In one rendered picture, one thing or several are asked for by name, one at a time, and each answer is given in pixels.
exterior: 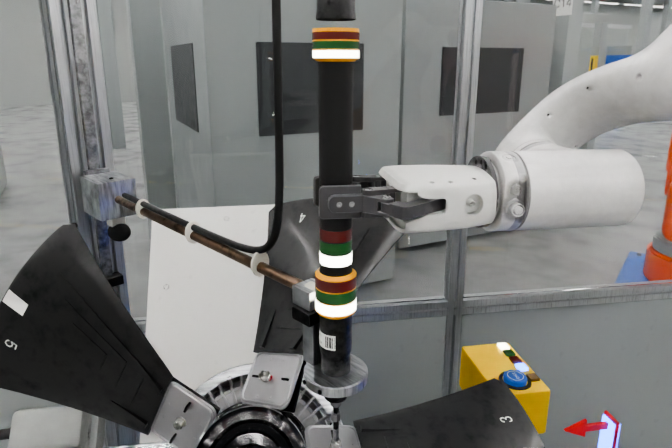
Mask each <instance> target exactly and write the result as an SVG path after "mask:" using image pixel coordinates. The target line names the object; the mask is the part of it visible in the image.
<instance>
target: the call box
mask: <svg viewBox="0 0 672 448"><path fill-rule="evenodd" d="M506 344H507V345H508V346H509V347H510V349H512V350H513V351H514V352H515V354H516V355H515V356H518V357H519V358H520V359H521V360H522V363H524V364H525V365H526V366H527V367H528V371H521V372H522V373H524V374H525V375H526V374H529V373H535V372H534V371H533V370H532V369H531V368H530V367H529V366H528V365H527V364H526V362H525V361H524V360H523V359H522V358H521V357H520V356H519V355H518V354H517V352H516V351H515V350H514V349H513V348H512V347H511V346H510V345H509V344H508V343H506ZM508 370H518V369H517V368H516V367H515V364H513V363H512V362H511V361H510V360H509V357H507V356H506V355H505V354H504V353H503V350H501V349H500V348H499V347H498V346H497V344H486V345H474V346H463V347H462V351H461V365H460V379H459V385H460V387H461V389H462V390H464V389H467V388H469V387H472V386H475V385H477V384H480V383H483V382H485V381H488V380H491V379H493V378H495V379H497V380H499V381H502V382H504V380H503V374H504V371H508ZM504 383H505V382H504ZM505 384H506V385H507V386H508V388H509V389H510V390H511V391H512V393H513V394H514V395H515V397H516V398H517V399H518V401H519V402H520V404H521V405H522V407H523V408H524V410H525V411H526V413H527V415H528V416H529V418H530V419H531V421H532V423H533V425H534V426H535V428H536V430H537V432H538V434H543V433H545V432H546V424H547V416H548V408H549V400H550V389H549V388H548V387H547V386H546V385H545V384H544V382H543V381H542V380H541V379H540V381H535V382H531V381H530V380H529V379H528V378H527V384H526V386H524V387H514V386H511V385H508V384H507V383H505Z"/></svg>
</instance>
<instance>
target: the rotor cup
mask: <svg viewBox="0 0 672 448"><path fill-rule="evenodd" d="M304 433H305V428H304V426H303V425H302V423H301V422H300V421H299V420H298V418H297V417H296V416H295V415H294V414H293V413H291V412H285V411H279V410H275V409H272V408H269V407H265V406H258V405H251V406H250V405H246V404H244V403H242V402H240V403H237V404H235V405H232V406H230V407H229V408H227V409H225V410H224V411H222V412H221V413H220V414H218V415H217V417H216V419H215V421H214V422H213V423H212V424H211V425H210V426H209V428H208V429H207V430H206V431H205V433H204V434H203V436H202V437H201V439H200V441H199V442H198V444H197V447H196V448H307V446H306V443H305V440H304Z"/></svg>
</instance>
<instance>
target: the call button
mask: <svg viewBox="0 0 672 448"><path fill-rule="evenodd" d="M503 380H504V382H505V383H507V384H508V385H511V386H514V387H524V386H526V384H527V377H526V375H525V374H524V373H522V372H521V371H520V370H508V371H504V374H503Z"/></svg>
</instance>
